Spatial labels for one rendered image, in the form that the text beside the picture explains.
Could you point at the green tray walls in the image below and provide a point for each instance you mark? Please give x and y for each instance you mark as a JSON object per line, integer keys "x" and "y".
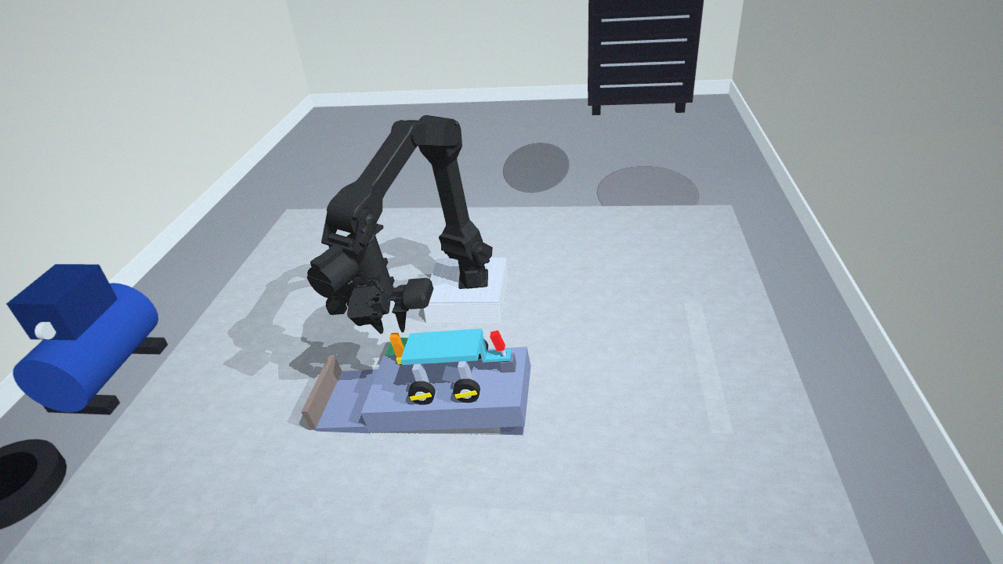
{"x": 390, "y": 348}

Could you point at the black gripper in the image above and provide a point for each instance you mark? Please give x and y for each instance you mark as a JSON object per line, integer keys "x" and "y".
{"x": 416, "y": 294}

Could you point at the red-headed stop pin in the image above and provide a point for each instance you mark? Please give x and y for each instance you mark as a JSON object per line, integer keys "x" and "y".
{"x": 498, "y": 342}

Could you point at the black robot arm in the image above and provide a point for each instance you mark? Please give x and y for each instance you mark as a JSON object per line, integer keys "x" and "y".
{"x": 357, "y": 207}

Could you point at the blue-grey ramp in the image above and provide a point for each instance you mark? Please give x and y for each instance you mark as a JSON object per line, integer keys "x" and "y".
{"x": 377, "y": 400}

